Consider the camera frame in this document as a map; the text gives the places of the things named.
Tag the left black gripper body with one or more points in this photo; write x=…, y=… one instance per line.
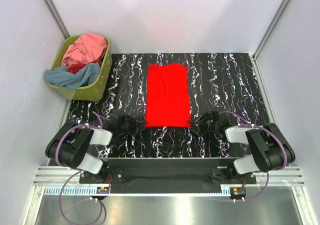
x=130, y=126

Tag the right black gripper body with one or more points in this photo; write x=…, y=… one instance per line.
x=207, y=124

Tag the bright red t shirt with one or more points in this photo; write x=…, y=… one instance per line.
x=167, y=99

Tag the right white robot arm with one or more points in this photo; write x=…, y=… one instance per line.
x=269, y=148

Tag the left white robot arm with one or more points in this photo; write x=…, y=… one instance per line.
x=68, y=148

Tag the olive green laundry basket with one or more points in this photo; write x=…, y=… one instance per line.
x=93, y=92

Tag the dark red t shirt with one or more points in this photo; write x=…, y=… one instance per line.
x=75, y=68

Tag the grey blue t shirt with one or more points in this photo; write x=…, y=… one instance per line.
x=63, y=79

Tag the pink t shirt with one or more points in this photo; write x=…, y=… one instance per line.
x=86, y=49

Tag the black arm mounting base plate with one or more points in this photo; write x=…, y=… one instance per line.
x=213, y=170

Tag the white slotted cable duct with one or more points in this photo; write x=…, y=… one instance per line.
x=116, y=190

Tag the right aluminium frame post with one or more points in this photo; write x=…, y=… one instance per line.
x=275, y=20

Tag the aluminium frame post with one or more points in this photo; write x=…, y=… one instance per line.
x=57, y=18
x=275, y=20

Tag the left aluminium frame post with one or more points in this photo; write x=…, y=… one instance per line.
x=57, y=18

